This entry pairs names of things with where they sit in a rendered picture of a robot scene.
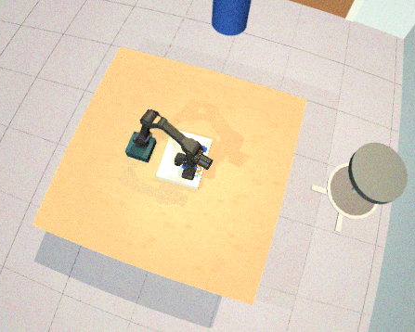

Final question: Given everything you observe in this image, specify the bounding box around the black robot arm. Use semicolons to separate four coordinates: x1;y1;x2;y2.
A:
132;109;213;170

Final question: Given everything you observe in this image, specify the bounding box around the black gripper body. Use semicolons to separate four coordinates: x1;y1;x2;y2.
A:
181;158;197;181

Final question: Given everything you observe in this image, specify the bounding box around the white flat panel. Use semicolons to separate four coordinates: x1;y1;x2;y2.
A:
156;131;213;190

